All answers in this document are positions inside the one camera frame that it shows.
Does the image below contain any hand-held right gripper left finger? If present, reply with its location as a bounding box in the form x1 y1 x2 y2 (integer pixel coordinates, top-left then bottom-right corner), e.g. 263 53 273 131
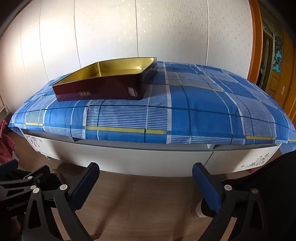
22 162 100 241

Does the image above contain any white drawer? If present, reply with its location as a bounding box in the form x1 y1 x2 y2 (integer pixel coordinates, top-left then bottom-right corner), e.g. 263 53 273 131
206 143 281 173
22 128 214 178

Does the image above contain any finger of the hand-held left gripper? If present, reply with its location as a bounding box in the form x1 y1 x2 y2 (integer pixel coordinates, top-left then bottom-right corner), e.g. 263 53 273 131
0 159 19 178
0 165 51 193

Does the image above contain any red cloth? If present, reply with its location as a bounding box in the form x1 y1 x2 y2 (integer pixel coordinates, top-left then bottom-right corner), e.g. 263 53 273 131
0 119 15 163

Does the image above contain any wooden door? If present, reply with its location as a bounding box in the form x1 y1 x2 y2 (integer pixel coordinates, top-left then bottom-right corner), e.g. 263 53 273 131
248 0 296 116

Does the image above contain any blue plaid blanket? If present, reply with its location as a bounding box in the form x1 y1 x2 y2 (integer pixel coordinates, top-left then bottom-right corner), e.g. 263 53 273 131
8 61 296 144

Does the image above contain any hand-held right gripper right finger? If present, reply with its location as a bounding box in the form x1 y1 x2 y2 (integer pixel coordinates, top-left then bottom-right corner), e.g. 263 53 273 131
192 162 273 241

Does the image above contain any white round foot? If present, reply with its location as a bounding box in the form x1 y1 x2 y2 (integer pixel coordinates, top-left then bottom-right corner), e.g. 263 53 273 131
194 197 208 218

